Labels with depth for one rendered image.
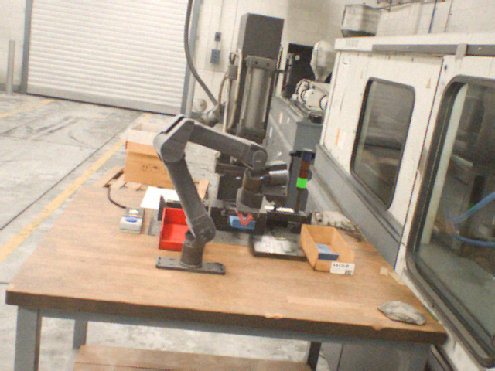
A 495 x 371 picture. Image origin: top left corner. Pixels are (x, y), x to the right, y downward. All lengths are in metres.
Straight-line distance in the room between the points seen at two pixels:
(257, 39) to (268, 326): 0.99
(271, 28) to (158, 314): 1.04
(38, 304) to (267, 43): 1.12
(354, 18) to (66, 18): 6.41
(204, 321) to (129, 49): 9.97
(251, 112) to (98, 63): 9.52
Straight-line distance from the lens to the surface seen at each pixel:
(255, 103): 1.89
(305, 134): 5.02
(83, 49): 11.38
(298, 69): 7.53
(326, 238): 2.00
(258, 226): 1.98
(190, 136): 1.48
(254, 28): 1.96
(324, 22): 11.27
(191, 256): 1.59
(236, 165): 1.91
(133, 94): 11.23
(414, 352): 1.62
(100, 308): 1.42
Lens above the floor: 1.54
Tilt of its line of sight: 14 degrees down
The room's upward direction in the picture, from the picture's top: 9 degrees clockwise
